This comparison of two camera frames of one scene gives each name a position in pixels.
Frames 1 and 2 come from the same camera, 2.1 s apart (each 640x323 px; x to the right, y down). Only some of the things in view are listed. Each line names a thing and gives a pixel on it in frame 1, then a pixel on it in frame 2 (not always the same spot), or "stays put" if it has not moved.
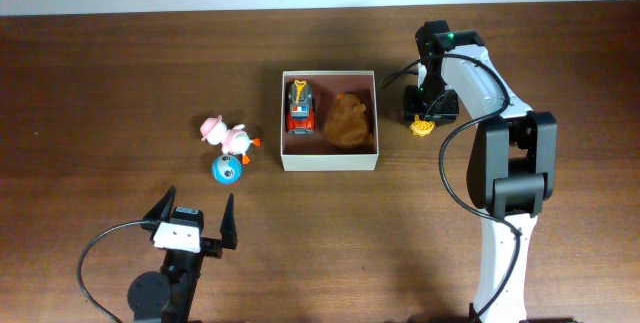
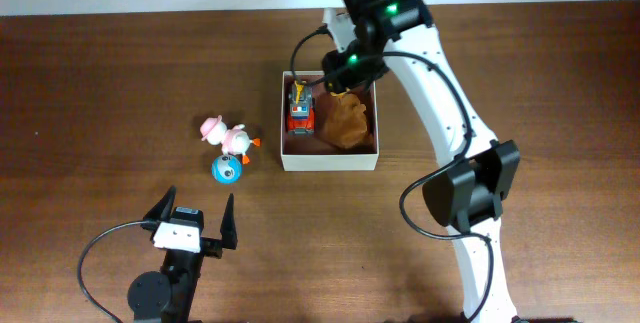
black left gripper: [212, 248] stays put
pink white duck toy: [234, 141] stays put
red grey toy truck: [301, 116] stays put
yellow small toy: [421, 128] -> [340, 95]
